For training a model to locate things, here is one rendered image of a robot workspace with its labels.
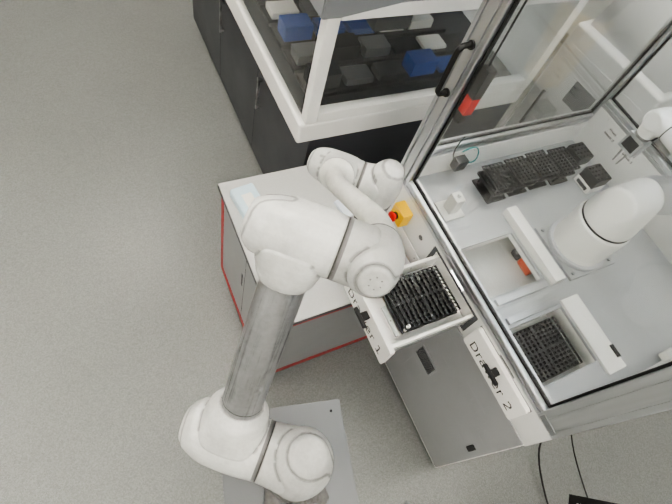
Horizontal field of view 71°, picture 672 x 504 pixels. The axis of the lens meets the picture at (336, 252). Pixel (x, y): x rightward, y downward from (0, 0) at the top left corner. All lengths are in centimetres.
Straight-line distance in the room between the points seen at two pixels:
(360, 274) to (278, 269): 16
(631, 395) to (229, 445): 95
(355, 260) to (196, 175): 209
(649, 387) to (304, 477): 80
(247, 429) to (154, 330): 130
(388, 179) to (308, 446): 74
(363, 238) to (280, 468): 61
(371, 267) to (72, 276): 196
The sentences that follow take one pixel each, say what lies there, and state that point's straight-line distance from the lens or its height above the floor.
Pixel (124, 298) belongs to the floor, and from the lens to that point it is 250.
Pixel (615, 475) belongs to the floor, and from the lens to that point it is 296.
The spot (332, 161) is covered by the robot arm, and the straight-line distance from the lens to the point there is 137.
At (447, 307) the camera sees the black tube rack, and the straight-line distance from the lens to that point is 167.
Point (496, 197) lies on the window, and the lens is 143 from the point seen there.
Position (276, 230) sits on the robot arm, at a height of 152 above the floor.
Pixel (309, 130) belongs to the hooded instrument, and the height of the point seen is 87.
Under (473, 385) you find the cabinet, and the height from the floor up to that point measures 70.
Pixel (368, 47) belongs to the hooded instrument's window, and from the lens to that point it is 181.
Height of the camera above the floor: 225
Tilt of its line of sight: 58 degrees down
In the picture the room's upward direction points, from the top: 23 degrees clockwise
